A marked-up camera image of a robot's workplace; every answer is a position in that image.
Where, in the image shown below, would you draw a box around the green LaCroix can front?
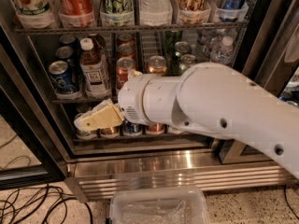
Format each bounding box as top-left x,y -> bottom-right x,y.
179,54 -> 197,75

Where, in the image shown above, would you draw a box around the clear water bottle middle shelf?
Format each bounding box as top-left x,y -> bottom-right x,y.
210,36 -> 234,65

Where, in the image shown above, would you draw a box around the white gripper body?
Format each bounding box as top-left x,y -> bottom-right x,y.
118,74 -> 155,125

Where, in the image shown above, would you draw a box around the gold LaCroix can middle shelf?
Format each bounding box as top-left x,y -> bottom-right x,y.
147,56 -> 167,76

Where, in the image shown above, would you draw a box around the blue can behind glass door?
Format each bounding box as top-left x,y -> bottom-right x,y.
278,91 -> 292,102

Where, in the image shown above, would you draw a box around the blue Pepsi can front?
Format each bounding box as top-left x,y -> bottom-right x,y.
48,61 -> 78,94

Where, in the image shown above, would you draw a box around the clear plastic bin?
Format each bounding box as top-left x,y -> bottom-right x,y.
109,187 -> 210,224

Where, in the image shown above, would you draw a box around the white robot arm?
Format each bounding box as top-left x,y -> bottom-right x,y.
74,63 -> 299,178

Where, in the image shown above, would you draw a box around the red Coca-Cola can front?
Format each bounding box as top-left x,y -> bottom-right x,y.
116,57 -> 136,90

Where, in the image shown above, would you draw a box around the blue Pepsi can bottom shelf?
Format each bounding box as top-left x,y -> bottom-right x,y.
123,120 -> 142,136

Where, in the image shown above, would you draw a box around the gold can bottom shelf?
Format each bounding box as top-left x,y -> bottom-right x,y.
100,127 -> 120,138

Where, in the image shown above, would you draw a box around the black floor cables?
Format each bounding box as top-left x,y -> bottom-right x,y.
0,133 -> 93,224

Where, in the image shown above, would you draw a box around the brown tea bottle white cap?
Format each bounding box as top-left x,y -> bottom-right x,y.
79,38 -> 111,99

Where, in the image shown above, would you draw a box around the red Coca-Cola can bottom shelf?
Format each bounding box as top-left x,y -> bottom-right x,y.
146,123 -> 164,135

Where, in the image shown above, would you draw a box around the stainless steel fridge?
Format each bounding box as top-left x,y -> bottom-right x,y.
0,0 -> 299,202

